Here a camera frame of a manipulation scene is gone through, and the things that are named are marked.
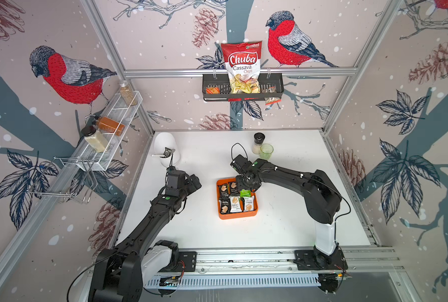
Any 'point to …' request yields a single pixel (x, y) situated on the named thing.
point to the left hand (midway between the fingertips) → (195, 178)
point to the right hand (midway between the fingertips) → (242, 185)
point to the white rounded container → (166, 140)
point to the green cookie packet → (245, 193)
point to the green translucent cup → (266, 151)
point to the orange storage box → (235, 215)
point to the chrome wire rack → (68, 180)
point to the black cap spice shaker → (259, 139)
